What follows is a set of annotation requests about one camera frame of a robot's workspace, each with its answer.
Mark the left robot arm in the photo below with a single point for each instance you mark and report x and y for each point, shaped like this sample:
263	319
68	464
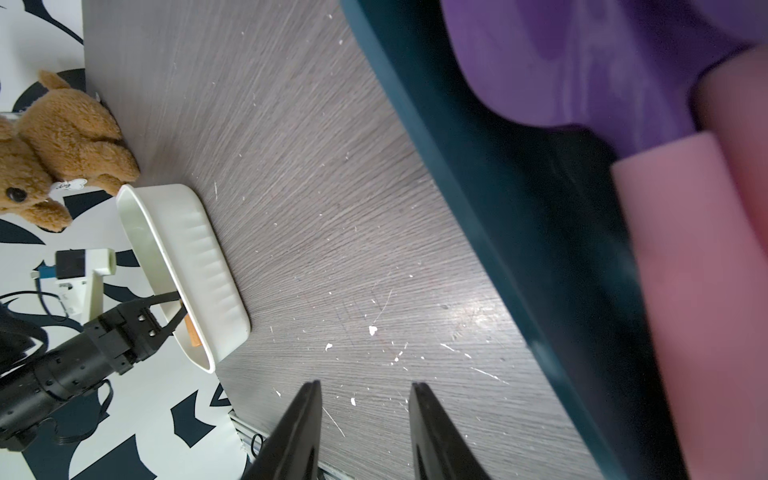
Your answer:
19	441

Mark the green shovel wooden handle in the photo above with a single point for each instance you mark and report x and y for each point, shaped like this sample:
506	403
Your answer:
192	332

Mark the purple scoop pink handle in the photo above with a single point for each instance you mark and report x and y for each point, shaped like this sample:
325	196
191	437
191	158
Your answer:
624	70

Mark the brown teddy bear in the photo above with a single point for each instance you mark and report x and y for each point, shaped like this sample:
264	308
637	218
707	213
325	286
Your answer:
62	137

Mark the white storage tray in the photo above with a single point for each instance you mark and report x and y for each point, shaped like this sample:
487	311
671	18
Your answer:
176	247

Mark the purple pointed shovel pink handle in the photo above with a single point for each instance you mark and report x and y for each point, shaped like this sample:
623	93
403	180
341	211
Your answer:
730	100

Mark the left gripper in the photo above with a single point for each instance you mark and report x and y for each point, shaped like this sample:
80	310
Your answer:
111	343

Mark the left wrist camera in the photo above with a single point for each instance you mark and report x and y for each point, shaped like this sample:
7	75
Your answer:
79	278

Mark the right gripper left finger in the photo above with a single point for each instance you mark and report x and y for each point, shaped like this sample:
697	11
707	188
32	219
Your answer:
291	452

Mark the teal storage box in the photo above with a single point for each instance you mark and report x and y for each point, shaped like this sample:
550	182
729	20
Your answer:
541	210

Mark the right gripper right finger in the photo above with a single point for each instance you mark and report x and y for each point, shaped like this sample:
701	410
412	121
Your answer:
439	451

